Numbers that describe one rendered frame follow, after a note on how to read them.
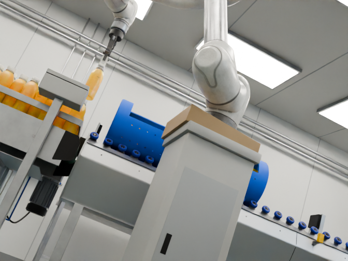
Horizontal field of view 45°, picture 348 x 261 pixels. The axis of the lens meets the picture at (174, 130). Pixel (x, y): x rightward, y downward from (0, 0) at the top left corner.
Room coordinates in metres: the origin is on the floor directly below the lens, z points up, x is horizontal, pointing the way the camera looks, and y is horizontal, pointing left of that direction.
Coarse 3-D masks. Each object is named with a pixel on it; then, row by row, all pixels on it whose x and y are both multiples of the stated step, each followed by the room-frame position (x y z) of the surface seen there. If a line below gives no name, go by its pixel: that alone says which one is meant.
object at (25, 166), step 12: (60, 108) 1.79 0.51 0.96; (48, 120) 1.76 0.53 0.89; (48, 132) 1.79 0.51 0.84; (36, 144) 1.76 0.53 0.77; (36, 156) 1.80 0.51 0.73; (24, 168) 1.76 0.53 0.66; (12, 180) 1.76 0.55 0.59; (24, 180) 1.80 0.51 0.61; (12, 192) 1.76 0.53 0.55; (12, 204) 1.80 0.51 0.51; (0, 216) 1.76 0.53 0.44; (0, 228) 1.79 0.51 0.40
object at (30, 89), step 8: (0, 72) 1.87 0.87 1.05; (8, 72) 1.84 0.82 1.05; (0, 80) 1.83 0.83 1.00; (8, 80) 1.84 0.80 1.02; (16, 80) 1.88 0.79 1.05; (24, 80) 1.90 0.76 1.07; (32, 80) 1.86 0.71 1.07; (16, 88) 1.87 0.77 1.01; (24, 88) 1.85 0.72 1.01; (32, 88) 1.85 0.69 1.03; (0, 96) 1.84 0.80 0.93; (8, 96) 1.88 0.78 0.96; (32, 96) 1.87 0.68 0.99; (8, 104) 1.88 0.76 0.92; (16, 104) 1.85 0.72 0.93; (24, 104) 1.85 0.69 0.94; (24, 112) 1.87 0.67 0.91
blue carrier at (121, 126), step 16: (128, 112) 1.98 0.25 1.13; (112, 128) 1.99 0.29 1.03; (128, 128) 1.99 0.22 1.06; (144, 128) 1.99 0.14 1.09; (160, 128) 2.23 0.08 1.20; (112, 144) 2.05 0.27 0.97; (128, 144) 2.03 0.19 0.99; (144, 144) 2.02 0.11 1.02; (160, 144) 2.02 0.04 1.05; (144, 160) 2.09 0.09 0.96; (256, 176) 2.09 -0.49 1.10; (256, 192) 2.11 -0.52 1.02
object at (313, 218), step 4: (312, 216) 2.32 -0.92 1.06; (316, 216) 2.27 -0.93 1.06; (320, 216) 2.26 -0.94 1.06; (324, 216) 2.25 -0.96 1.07; (312, 220) 2.31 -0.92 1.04; (316, 220) 2.27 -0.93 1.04; (320, 220) 2.26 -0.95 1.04; (324, 220) 2.26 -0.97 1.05; (308, 224) 2.34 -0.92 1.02; (312, 224) 2.30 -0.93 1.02; (316, 224) 2.26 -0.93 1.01; (320, 224) 2.25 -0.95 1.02; (320, 228) 2.25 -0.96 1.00; (308, 232) 2.35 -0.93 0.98; (320, 232) 2.25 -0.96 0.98
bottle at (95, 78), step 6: (96, 72) 1.95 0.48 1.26; (102, 72) 1.97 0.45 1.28; (90, 78) 1.96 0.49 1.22; (96, 78) 1.96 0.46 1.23; (102, 78) 1.98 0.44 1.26; (90, 84) 1.95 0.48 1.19; (96, 84) 1.96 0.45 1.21; (90, 90) 1.96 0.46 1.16; (96, 90) 1.98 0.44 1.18; (90, 96) 1.96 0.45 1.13
